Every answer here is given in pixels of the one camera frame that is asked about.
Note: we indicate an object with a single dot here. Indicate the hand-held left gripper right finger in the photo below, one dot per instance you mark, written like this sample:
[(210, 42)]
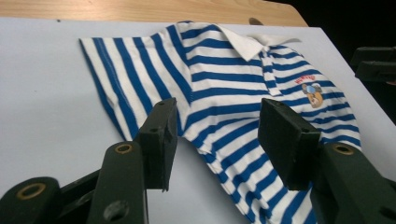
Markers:
[(289, 143)]

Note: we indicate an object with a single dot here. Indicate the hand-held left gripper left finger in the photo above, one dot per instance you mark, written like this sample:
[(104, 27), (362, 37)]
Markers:
[(157, 140)]

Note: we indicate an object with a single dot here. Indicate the blue white striped polo shirt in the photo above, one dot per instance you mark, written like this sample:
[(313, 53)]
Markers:
[(224, 93)]

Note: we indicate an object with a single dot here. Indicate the white board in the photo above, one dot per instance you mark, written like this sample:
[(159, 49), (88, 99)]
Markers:
[(40, 93)]

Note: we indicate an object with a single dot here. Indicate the wooden table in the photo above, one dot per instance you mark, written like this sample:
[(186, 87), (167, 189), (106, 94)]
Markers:
[(124, 9)]

